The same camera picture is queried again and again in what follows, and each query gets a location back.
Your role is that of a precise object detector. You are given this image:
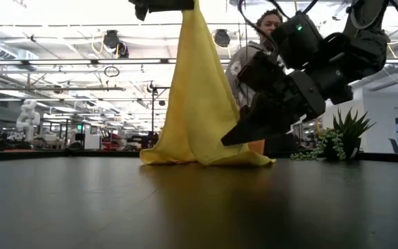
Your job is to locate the white cabinet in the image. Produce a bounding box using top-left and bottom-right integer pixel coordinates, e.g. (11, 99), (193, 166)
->
(83, 123), (102, 150)

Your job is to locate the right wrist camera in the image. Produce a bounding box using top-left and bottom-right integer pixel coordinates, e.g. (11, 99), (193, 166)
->
(270, 12), (324, 70)

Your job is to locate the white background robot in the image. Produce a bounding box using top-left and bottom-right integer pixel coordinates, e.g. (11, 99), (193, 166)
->
(15, 99), (41, 142)

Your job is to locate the person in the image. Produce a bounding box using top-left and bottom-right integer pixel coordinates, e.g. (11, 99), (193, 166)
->
(225, 8), (299, 156)

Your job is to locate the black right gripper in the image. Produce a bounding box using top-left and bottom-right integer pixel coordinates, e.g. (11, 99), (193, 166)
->
(220, 51), (354, 147)

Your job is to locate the yellow microfiber towel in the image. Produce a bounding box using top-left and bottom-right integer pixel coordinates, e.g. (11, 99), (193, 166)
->
(139, 0), (276, 167)

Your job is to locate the grey overhead frame beam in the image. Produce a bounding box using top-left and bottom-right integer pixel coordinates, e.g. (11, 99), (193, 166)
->
(0, 57), (398, 69)

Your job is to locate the black background frame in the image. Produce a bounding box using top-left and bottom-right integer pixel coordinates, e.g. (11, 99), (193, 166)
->
(146, 81), (172, 139)

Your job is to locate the artificial green plant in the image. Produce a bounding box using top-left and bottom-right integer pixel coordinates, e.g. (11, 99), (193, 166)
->
(290, 107), (376, 162)

